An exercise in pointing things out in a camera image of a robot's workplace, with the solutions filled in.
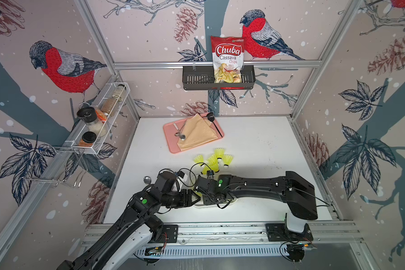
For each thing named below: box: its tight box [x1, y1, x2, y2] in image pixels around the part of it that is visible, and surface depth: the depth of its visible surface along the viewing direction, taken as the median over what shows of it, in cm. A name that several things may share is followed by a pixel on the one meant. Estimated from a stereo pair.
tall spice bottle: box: [100, 84, 126, 117], surface depth 81 cm
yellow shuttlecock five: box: [214, 147, 225, 160], surface depth 99 cm
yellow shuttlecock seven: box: [193, 154, 205, 166], surface depth 97 cm
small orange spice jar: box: [78, 131, 97, 147], surface depth 61 cm
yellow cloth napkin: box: [177, 113, 219, 152], surface depth 112 cm
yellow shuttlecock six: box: [222, 154, 234, 169], surface depth 97 cm
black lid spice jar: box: [76, 106, 108, 137], surface depth 67 cm
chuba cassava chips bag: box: [210, 36, 246, 84], surface depth 85 cm
